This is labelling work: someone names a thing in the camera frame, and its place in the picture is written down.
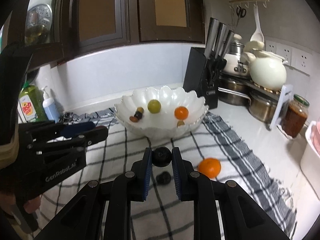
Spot small dark green fruit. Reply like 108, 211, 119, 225
156, 171, 171, 185

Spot steel pot lower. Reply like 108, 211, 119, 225
248, 90, 278, 124

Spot blue pump soap bottle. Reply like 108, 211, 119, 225
41, 86, 60, 123

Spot orange tangerine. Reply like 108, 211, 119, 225
197, 158, 221, 179
174, 106, 189, 120

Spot pink plastic colander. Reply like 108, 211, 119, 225
313, 120, 320, 153

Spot dark plum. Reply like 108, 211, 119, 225
151, 146, 172, 167
134, 111, 143, 119

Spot hanging steamer plate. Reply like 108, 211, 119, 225
24, 4, 53, 46

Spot green apple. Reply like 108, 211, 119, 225
148, 99, 161, 114

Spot glass jar red sauce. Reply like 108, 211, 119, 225
281, 94, 310, 138

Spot brown window frame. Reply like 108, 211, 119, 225
1, 0, 205, 69

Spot black knife block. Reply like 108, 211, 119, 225
183, 18, 234, 109

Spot black white checkered cloth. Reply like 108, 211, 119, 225
37, 108, 296, 239

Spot green dish soap bottle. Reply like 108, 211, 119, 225
19, 81, 48, 122

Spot cream ceramic pot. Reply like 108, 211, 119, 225
242, 49, 287, 91

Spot white pot with lid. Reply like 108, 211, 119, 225
222, 34, 250, 79

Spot white scalloped ceramic bowl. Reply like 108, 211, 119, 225
114, 86, 209, 140

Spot black kitchen scissors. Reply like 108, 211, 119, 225
236, 5, 247, 26

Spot white ladle spoon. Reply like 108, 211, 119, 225
250, 5, 265, 43

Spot white plastic basin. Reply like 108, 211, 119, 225
300, 121, 319, 195

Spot steel pot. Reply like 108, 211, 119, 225
218, 78, 251, 106
248, 90, 278, 124

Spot yellow longan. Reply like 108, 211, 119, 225
137, 107, 144, 114
177, 120, 184, 127

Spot steel pot left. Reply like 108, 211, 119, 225
218, 78, 251, 106

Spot wall power sockets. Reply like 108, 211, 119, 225
265, 40, 313, 76

